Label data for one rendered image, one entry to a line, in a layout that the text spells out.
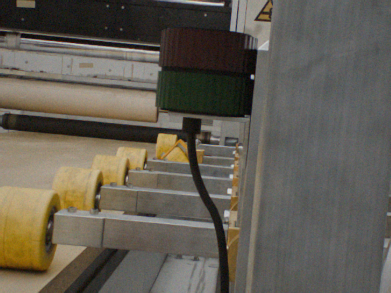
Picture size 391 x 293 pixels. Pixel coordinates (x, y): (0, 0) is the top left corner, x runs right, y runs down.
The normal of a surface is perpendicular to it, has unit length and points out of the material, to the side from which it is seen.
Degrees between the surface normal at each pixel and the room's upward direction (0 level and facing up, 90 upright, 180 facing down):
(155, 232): 90
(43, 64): 90
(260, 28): 90
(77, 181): 53
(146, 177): 90
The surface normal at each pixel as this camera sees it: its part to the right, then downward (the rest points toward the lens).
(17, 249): -0.08, 0.42
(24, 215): 0.00, -0.43
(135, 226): -0.05, 0.05
